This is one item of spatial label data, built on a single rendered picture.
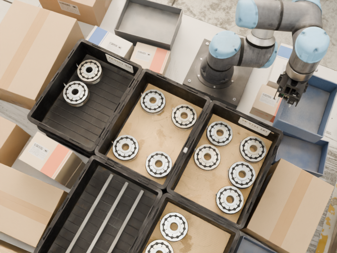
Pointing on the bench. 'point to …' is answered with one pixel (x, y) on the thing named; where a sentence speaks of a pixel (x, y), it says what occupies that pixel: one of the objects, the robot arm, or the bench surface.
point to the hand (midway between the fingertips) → (286, 95)
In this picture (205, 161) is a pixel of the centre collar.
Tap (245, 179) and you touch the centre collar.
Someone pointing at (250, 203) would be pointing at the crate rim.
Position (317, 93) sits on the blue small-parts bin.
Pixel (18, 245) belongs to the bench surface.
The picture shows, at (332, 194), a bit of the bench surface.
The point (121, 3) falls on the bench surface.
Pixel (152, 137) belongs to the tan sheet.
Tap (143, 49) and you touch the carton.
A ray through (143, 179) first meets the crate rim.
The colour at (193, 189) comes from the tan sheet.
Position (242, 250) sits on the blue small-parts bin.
